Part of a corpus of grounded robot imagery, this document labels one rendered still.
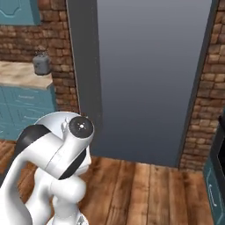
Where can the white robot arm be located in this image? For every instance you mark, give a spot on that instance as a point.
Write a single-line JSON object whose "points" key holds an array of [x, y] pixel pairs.
{"points": [[44, 152]]}

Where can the grey fridge door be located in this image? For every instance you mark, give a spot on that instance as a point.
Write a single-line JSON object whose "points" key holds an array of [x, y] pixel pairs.
{"points": [[152, 79]]}

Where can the grey fridge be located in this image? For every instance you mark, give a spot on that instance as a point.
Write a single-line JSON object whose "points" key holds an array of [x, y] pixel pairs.
{"points": [[85, 64]]}

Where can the grey metal canister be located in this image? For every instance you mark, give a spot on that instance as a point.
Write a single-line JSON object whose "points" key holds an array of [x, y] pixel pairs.
{"points": [[41, 63]]}

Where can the teal base cupboards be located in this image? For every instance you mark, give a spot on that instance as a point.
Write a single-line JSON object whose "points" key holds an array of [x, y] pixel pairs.
{"points": [[23, 111]]}

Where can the black oven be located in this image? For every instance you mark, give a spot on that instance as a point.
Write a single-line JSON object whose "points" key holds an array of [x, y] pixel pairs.
{"points": [[219, 152]]}

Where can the teal drawer front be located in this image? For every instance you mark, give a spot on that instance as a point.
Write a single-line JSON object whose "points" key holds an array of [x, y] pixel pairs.
{"points": [[213, 193]]}

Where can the teal wall cupboard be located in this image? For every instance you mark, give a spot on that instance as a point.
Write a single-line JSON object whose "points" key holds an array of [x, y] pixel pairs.
{"points": [[17, 11]]}

